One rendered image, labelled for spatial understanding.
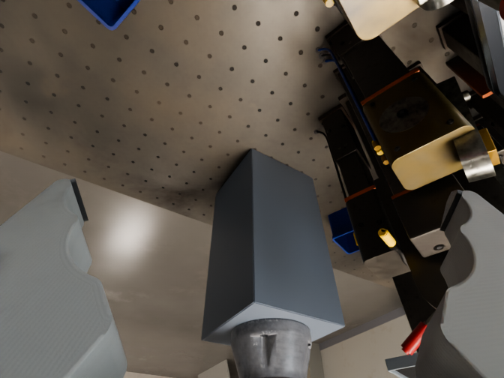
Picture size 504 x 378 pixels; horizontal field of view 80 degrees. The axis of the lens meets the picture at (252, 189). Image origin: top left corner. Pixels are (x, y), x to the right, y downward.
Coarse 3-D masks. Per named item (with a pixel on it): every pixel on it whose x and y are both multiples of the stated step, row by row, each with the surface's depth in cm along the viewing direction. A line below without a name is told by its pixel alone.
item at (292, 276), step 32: (256, 160) 74; (224, 192) 82; (256, 192) 66; (288, 192) 73; (224, 224) 73; (256, 224) 60; (288, 224) 65; (320, 224) 72; (224, 256) 65; (256, 256) 55; (288, 256) 59; (320, 256) 64; (224, 288) 60; (256, 288) 50; (288, 288) 54; (320, 288) 58; (224, 320) 55; (320, 320) 54
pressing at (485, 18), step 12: (468, 0) 28; (468, 12) 29; (480, 12) 28; (492, 12) 28; (480, 24) 29; (492, 24) 28; (480, 36) 29; (492, 36) 29; (480, 48) 31; (492, 48) 30; (480, 60) 32; (492, 60) 31; (492, 72) 32; (492, 84) 33
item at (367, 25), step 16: (336, 0) 25; (352, 0) 23; (368, 0) 23; (384, 0) 23; (400, 0) 23; (352, 16) 23; (368, 16) 24; (384, 16) 24; (400, 16) 24; (368, 32) 24
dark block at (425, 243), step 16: (352, 80) 57; (448, 176) 34; (400, 192) 37; (416, 192) 35; (432, 192) 34; (448, 192) 33; (400, 208) 36; (416, 208) 34; (432, 208) 33; (416, 224) 33; (432, 224) 32; (416, 240) 33; (432, 240) 33
